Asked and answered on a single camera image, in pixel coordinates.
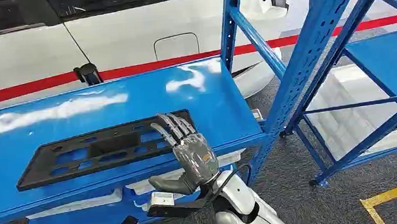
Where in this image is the black plastic plate frame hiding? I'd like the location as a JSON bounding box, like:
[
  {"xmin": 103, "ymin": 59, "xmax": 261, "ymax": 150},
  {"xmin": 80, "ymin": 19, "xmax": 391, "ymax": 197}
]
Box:
[{"xmin": 11, "ymin": 107, "xmax": 200, "ymax": 192}]

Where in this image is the white car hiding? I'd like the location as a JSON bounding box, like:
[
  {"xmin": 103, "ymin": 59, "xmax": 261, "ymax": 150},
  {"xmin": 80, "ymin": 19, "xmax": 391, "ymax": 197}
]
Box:
[{"xmin": 0, "ymin": 0, "xmax": 296, "ymax": 120}]

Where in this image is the white platform block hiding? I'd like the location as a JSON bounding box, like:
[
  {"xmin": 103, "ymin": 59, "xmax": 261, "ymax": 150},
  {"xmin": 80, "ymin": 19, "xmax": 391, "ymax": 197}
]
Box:
[{"xmin": 302, "ymin": 59, "xmax": 397, "ymax": 163}]

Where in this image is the black stanchion post head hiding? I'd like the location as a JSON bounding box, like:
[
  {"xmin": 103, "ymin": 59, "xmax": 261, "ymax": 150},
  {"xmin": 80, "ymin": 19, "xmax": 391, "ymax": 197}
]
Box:
[{"xmin": 73, "ymin": 62, "xmax": 104, "ymax": 88}]

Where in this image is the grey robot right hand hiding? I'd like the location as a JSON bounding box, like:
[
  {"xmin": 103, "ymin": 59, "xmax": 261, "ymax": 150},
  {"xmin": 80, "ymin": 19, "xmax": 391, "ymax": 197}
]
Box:
[{"xmin": 143, "ymin": 108, "xmax": 223, "ymax": 199}]

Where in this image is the red barrier belt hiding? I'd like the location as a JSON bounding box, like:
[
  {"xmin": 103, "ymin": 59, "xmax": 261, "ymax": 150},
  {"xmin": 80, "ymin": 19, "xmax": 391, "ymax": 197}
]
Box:
[{"xmin": 0, "ymin": 14, "xmax": 397, "ymax": 107}]

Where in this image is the blue steel shelf rack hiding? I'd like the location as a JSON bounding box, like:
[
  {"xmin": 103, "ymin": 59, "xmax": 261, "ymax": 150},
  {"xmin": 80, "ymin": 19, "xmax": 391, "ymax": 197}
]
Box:
[
  {"xmin": 267, "ymin": 0, "xmax": 397, "ymax": 191},
  {"xmin": 0, "ymin": 0, "xmax": 391, "ymax": 224}
]

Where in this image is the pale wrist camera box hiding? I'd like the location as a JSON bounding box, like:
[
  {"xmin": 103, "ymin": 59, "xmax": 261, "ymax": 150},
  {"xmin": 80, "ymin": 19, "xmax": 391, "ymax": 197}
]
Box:
[{"xmin": 145, "ymin": 190, "xmax": 176, "ymax": 212}]

